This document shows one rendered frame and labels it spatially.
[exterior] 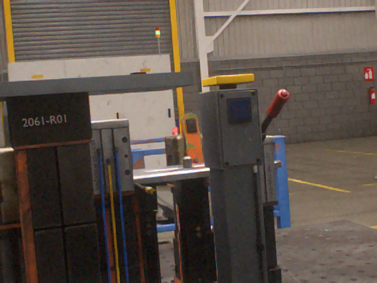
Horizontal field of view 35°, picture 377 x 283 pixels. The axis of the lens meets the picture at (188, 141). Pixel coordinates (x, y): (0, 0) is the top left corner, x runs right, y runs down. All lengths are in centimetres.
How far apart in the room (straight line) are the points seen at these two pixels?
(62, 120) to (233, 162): 24
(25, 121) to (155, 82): 17
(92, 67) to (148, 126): 121
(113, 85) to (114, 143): 21
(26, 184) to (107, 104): 819
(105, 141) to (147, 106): 811
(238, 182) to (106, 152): 22
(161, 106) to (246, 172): 826
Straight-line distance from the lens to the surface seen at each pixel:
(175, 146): 135
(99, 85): 75
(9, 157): 93
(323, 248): 173
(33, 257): 78
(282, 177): 308
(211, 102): 84
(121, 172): 95
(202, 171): 111
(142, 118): 903
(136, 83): 76
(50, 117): 76
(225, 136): 83
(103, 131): 94
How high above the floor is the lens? 111
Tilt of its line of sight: 3 degrees down
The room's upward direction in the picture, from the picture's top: 5 degrees counter-clockwise
